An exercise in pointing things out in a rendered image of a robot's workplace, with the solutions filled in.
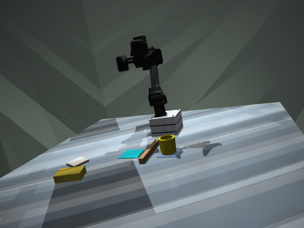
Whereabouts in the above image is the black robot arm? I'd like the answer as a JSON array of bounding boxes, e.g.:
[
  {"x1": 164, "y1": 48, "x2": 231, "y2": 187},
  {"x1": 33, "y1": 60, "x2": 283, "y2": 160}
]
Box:
[{"x1": 130, "y1": 36, "x2": 167, "y2": 118}]

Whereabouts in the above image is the yellow round cup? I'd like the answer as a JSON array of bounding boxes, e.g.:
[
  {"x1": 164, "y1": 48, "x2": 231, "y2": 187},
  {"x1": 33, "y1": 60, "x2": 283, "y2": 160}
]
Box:
[{"x1": 158, "y1": 135, "x2": 176, "y2": 155}]

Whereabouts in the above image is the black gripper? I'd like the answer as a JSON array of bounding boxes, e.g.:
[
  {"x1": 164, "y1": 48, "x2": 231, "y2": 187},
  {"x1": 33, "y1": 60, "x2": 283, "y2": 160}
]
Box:
[{"x1": 116, "y1": 49, "x2": 163, "y2": 72}]

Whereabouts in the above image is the yellow rectangular block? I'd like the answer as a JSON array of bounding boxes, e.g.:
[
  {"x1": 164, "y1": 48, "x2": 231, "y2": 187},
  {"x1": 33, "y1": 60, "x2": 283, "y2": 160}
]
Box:
[{"x1": 53, "y1": 166, "x2": 87, "y2": 183}]

